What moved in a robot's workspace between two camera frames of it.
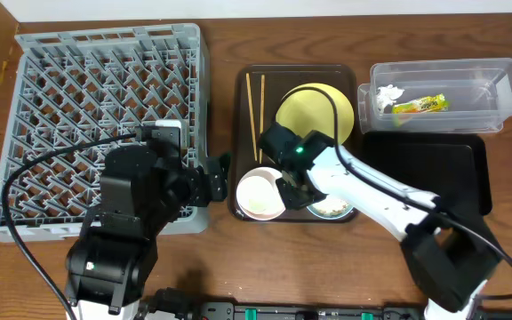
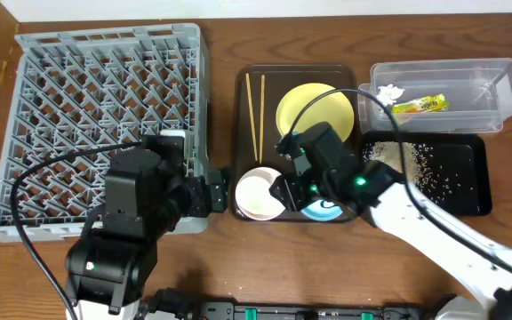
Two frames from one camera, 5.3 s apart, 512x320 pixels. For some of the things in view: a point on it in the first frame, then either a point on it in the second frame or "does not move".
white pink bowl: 258,195 does not move
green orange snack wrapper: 431,104 does not move
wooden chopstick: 252,117 does not move
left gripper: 213,180 -> 216,191
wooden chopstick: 261,116 does not move
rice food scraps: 331,206 -> 428,180
